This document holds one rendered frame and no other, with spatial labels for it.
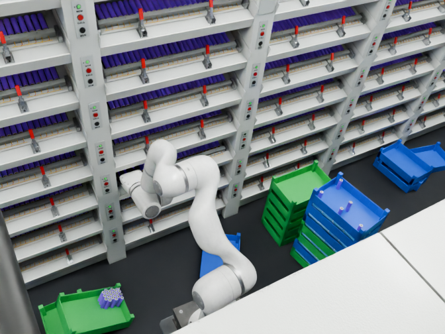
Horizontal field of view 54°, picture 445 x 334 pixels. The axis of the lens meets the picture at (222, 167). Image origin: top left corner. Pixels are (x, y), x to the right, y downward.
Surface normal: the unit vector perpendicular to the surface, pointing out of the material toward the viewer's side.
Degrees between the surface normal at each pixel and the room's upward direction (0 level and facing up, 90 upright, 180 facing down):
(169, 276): 0
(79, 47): 90
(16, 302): 34
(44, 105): 20
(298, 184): 0
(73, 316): 25
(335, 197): 0
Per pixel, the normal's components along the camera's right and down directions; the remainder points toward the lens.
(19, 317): 0.62, -0.47
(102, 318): 0.45, -0.75
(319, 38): 0.25, -0.43
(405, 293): 0.09, -0.69
